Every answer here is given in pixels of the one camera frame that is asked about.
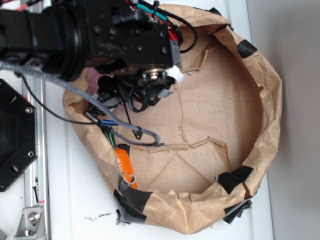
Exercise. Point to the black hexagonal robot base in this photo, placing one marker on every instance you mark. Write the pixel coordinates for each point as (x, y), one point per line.
(18, 141)

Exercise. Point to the brown paper bag bin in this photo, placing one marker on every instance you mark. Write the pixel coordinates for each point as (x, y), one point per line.
(220, 132)

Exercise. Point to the orange toy carrot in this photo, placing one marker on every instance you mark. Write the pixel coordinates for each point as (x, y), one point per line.
(123, 158)

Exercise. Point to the metal corner bracket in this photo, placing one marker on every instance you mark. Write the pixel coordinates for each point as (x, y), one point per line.
(32, 224)

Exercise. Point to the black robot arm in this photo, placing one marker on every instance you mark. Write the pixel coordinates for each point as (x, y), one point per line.
(56, 39)

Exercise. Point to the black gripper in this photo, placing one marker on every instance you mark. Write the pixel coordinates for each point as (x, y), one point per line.
(129, 43)

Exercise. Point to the aluminium extrusion rail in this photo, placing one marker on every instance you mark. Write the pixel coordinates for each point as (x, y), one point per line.
(36, 178)

